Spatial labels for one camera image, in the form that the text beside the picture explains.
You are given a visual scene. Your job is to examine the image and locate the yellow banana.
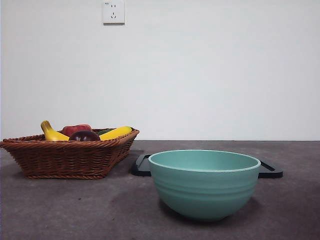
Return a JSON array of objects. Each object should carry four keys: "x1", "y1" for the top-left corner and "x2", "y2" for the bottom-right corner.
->
[{"x1": 40, "y1": 120, "x2": 133, "y2": 142}]

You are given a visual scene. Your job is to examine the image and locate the brown wicker basket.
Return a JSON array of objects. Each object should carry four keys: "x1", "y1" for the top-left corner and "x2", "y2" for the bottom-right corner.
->
[{"x1": 0, "y1": 127, "x2": 140, "y2": 180}]

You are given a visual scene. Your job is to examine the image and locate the teal ribbed bowl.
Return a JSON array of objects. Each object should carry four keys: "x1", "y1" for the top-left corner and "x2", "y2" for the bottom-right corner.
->
[{"x1": 148, "y1": 149, "x2": 262, "y2": 222}]

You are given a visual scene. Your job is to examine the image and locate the red bell pepper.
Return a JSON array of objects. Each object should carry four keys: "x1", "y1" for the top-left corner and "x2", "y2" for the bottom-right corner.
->
[{"x1": 61, "y1": 124, "x2": 93, "y2": 137}]

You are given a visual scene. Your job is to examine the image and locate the dark rectangular tray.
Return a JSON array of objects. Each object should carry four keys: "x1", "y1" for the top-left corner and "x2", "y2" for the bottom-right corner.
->
[{"x1": 131, "y1": 153, "x2": 285, "y2": 179}]

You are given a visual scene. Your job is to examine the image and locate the dark purple plum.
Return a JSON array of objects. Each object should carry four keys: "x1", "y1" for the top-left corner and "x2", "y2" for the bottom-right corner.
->
[{"x1": 68, "y1": 130, "x2": 102, "y2": 142}]

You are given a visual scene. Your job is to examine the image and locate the green vegetable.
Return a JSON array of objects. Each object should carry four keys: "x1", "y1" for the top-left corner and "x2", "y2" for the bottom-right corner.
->
[{"x1": 96, "y1": 128, "x2": 116, "y2": 137}]

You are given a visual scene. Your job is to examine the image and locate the white wall socket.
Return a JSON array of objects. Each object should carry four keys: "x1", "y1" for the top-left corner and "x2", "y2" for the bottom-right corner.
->
[{"x1": 102, "y1": 0, "x2": 126, "y2": 25}]

